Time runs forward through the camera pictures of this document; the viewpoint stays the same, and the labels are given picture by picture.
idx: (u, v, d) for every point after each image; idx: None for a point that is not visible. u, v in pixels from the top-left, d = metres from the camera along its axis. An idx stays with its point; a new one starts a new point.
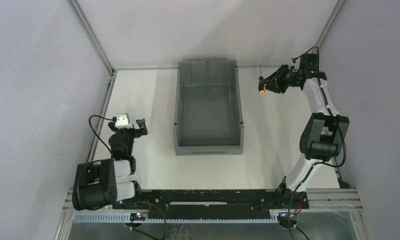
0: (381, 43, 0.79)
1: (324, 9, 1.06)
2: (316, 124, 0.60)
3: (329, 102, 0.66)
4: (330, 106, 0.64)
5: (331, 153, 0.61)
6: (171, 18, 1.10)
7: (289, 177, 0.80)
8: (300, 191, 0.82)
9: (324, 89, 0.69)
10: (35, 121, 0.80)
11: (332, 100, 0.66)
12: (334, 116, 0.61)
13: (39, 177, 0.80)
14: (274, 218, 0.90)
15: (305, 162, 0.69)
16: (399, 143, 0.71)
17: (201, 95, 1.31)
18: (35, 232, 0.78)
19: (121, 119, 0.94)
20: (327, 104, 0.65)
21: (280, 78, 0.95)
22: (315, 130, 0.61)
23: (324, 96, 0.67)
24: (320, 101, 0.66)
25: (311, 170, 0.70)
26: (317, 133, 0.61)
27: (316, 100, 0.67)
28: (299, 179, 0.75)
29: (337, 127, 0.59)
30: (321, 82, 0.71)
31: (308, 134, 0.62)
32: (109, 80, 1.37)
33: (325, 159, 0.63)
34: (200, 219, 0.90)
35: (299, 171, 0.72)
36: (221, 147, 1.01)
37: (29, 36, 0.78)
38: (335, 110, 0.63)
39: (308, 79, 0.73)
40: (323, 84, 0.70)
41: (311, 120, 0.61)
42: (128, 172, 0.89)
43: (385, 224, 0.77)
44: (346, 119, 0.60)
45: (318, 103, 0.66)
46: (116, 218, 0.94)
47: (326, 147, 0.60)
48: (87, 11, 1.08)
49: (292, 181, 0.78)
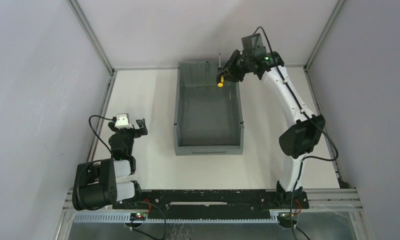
0: (380, 43, 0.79)
1: (324, 9, 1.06)
2: (298, 135, 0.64)
3: (300, 102, 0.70)
4: (303, 108, 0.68)
5: (312, 145, 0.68)
6: (171, 18, 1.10)
7: (284, 178, 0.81)
8: (298, 188, 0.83)
9: (289, 85, 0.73)
10: (36, 121, 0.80)
11: (301, 98, 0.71)
12: (312, 121, 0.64)
13: (39, 177, 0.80)
14: (274, 218, 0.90)
15: (294, 161, 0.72)
16: (399, 143, 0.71)
17: (201, 95, 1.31)
18: (35, 232, 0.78)
19: (121, 119, 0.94)
20: (301, 107, 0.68)
21: (233, 67, 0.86)
22: (299, 138, 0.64)
23: (294, 97, 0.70)
24: (292, 105, 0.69)
25: (302, 166, 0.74)
26: (301, 140, 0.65)
27: (288, 103, 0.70)
28: (294, 178, 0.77)
29: (316, 129, 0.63)
30: (283, 77, 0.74)
31: (293, 142, 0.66)
32: (109, 80, 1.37)
33: (309, 151, 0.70)
34: (200, 219, 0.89)
35: (292, 170, 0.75)
36: (220, 147, 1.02)
37: (29, 35, 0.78)
38: (309, 111, 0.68)
39: (268, 72, 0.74)
40: (285, 80, 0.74)
41: (293, 132, 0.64)
42: (128, 172, 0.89)
43: (385, 224, 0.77)
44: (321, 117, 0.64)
45: (291, 107, 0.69)
46: (116, 218, 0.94)
47: (309, 144, 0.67)
48: (88, 11, 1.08)
49: (288, 182, 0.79)
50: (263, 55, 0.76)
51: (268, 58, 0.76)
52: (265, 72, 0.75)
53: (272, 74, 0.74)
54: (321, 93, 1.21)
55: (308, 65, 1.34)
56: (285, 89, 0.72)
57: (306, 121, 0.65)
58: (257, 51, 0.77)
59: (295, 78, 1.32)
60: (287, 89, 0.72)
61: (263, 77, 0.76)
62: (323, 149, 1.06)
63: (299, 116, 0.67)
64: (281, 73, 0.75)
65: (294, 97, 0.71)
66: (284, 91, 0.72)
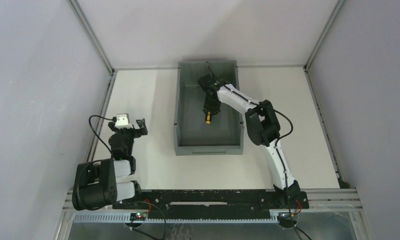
0: (380, 43, 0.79)
1: (324, 10, 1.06)
2: (253, 119, 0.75)
3: (247, 98, 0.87)
4: (250, 100, 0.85)
5: (275, 128, 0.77)
6: (171, 18, 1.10)
7: (275, 178, 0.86)
8: (292, 184, 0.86)
9: (234, 91, 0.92)
10: (35, 121, 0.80)
11: (246, 96, 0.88)
12: (259, 105, 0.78)
13: (39, 177, 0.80)
14: (274, 218, 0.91)
15: (269, 150, 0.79)
16: (399, 143, 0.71)
17: (201, 95, 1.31)
18: (35, 233, 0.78)
19: (121, 119, 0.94)
20: (248, 100, 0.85)
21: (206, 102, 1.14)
22: (256, 122, 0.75)
23: (239, 96, 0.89)
24: (242, 102, 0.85)
25: (279, 152, 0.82)
26: (259, 124, 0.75)
27: (238, 102, 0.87)
28: (281, 169, 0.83)
29: (267, 110, 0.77)
30: (229, 88, 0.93)
31: (256, 130, 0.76)
32: (109, 80, 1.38)
33: (277, 136, 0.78)
34: (200, 219, 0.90)
35: (275, 162, 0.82)
36: (221, 147, 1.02)
37: (29, 35, 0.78)
38: (256, 100, 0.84)
39: (218, 92, 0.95)
40: (232, 89, 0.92)
41: (248, 119, 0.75)
42: (128, 172, 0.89)
43: (385, 224, 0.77)
44: (267, 101, 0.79)
45: (241, 103, 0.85)
46: (116, 218, 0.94)
47: (270, 127, 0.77)
48: (88, 11, 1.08)
49: (278, 177, 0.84)
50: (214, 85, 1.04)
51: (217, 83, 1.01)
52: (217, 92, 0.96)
53: (220, 90, 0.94)
54: (321, 93, 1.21)
55: (308, 65, 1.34)
56: (233, 94, 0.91)
57: (256, 107, 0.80)
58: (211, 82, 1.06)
59: (295, 78, 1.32)
60: (234, 94, 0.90)
61: (218, 97, 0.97)
62: (323, 149, 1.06)
63: (249, 107, 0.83)
64: (227, 86, 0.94)
65: (241, 97, 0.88)
66: (234, 97, 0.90)
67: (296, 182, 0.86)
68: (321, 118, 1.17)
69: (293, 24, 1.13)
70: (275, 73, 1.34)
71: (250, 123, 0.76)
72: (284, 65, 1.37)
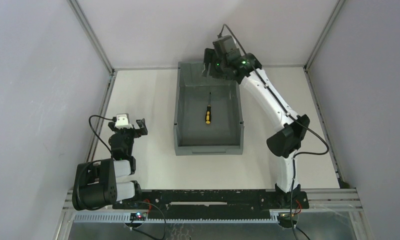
0: (381, 43, 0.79)
1: (323, 10, 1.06)
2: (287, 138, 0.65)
3: (286, 106, 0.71)
4: (288, 111, 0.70)
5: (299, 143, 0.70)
6: (171, 18, 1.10)
7: (281, 180, 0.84)
8: (296, 187, 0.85)
9: (270, 88, 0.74)
10: (35, 121, 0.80)
11: (284, 101, 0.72)
12: (299, 121, 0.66)
13: (39, 177, 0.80)
14: (274, 218, 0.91)
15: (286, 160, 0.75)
16: (399, 143, 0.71)
17: (201, 95, 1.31)
18: (35, 233, 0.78)
19: (121, 119, 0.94)
20: (286, 111, 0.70)
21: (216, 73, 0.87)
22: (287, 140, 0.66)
23: (277, 99, 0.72)
24: (277, 109, 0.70)
25: (293, 164, 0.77)
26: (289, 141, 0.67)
27: (274, 107, 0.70)
28: (290, 176, 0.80)
29: (303, 129, 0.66)
30: (264, 81, 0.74)
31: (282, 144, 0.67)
32: (109, 80, 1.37)
33: (297, 147, 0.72)
34: (200, 218, 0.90)
35: (285, 169, 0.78)
36: (220, 147, 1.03)
37: (29, 35, 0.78)
38: (293, 113, 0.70)
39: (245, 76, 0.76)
40: (267, 83, 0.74)
41: (281, 135, 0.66)
42: (128, 172, 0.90)
43: (385, 224, 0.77)
44: (306, 117, 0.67)
45: (276, 111, 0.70)
46: (116, 218, 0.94)
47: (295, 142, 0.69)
48: (87, 11, 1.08)
49: (285, 182, 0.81)
50: (238, 59, 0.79)
51: (245, 62, 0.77)
52: (245, 77, 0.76)
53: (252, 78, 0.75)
54: (321, 94, 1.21)
55: (308, 65, 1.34)
56: (267, 92, 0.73)
57: (292, 122, 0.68)
58: (232, 54, 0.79)
59: (295, 78, 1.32)
60: (268, 91, 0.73)
61: (243, 81, 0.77)
62: (323, 149, 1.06)
63: (284, 120, 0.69)
64: (260, 76, 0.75)
65: (278, 100, 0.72)
66: (267, 95, 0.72)
67: (298, 185, 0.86)
68: (321, 118, 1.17)
69: (293, 24, 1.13)
70: (275, 73, 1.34)
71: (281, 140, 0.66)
72: (284, 65, 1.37)
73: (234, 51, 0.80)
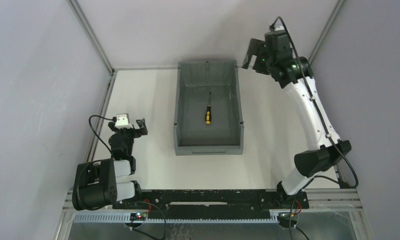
0: (381, 43, 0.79)
1: (323, 10, 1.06)
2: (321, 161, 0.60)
3: (328, 126, 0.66)
4: (329, 133, 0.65)
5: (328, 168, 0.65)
6: (171, 17, 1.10)
7: (289, 183, 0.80)
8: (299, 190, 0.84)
9: (317, 103, 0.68)
10: (35, 121, 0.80)
11: (328, 121, 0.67)
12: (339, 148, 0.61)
13: (39, 177, 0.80)
14: (274, 218, 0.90)
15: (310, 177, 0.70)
16: (399, 143, 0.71)
17: (201, 95, 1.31)
18: (35, 233, 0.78)
19: (121, 119, 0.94)
20: (327, 131, 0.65)
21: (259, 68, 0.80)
22: (320, 163, 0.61)
23: (321, 117, 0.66)
24: (317, 127, 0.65)
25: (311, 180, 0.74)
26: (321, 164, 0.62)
27: (315, 125, 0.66)
28: (301, 186, 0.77)
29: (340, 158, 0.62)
30: (311, 93, 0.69)
31: (313, 166, 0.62)
32: (109, 80, 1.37)
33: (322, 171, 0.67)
34: (200, 218, 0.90)
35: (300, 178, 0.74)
36: (220, 147, 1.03)
37: (29, 35, 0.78)
38: (334, 136, 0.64)
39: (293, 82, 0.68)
40: (313, 96, 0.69)
41: (316, 156, 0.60)
42: (128, 172, 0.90)
43: (385, 224, 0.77)
44: (348, 146, 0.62)
45: (316, 129, 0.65)
46: (116, 218, 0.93)
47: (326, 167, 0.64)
48: (88, 11, 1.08)
49: (293, 187, 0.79)
50: (288, 61, 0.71)
51: (295, 66, 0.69)
52: (291, 82, 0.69)
53: (299, 87, 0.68)
54: None
55: None
56: (312, 106, 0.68)
57: (330, 146, 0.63)
58: (283, 54, 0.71)
59: None
60: (313, 106, 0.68)
61: (288, 87, 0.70)
62: None
63: (323, 141, 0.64)
64: (308, 87, 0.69)
65: (321, 118, 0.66)
66: (311, 109, 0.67)
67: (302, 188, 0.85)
68: None
69: (293, 23, 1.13)
70: None
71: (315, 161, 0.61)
72: None
73: (285, 50, 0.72)
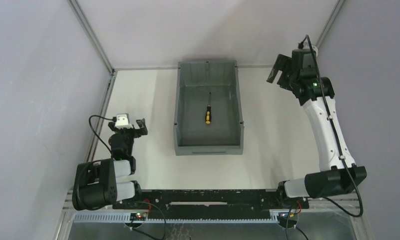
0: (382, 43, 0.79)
1: (324, 10, 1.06)
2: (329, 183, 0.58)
3: (345, 149, 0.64)
4: (344, 155, 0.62)
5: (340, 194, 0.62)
6: (171, 17, 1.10)
7: (293, 190, 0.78)
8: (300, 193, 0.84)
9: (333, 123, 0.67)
10: (35, 120, 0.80)
11: (345, 144, 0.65)
12: (353, 174, 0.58)
13: (39, 177, 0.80)
14: (274, 218, 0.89)
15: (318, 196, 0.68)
16: (399, 144, 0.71)
17: (201, 95, 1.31)
18: (35, 233, 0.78)
19: (121, 119, 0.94)
20: (341, 153, 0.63)
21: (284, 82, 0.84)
22: (328, 186, 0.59)
23: (336, 138, 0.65)
24: (331, 147, 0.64)
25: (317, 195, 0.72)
26: (331, 187, 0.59)
27: (328, 143, 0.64)
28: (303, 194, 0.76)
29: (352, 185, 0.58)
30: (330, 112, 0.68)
31: (321, 187, 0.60)
32: (109, 80, 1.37)
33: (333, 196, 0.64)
34: (200, 219, 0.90)
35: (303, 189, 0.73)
36: (220, 147, 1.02)
37: (29, 35, 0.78)
38: (349, 159, 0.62)
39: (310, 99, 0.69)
40: (332, 116, 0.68)
41: (325, 177, 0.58)
42: (128, 172, 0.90)
43: (385, 224, 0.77)
44: (363, 174, 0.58)
45: (329, 149, 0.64)
46: (116, 218, 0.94)
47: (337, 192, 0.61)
48: (88, 11, 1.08)
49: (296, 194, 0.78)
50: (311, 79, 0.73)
51: (316, 84, 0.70)
52: (309, 99, 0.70)
53: (315, 105, 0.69)
54: None
55: None
56: (328, 125, 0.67)
57: (342, 170, 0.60)
58: (307, 71, 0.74)
59: None
60: (330, 126, 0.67)
61: (307, 107, 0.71)
62: None
63: (336, 162, 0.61)
64: (328, 106, 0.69)
65: (337, 139, 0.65)
66: (327, 128, 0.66)
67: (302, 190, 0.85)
68: None
69: (293, 23, 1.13)
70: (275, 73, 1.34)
71: (323, 181, 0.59)
72: None
73: (310, 69, 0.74)
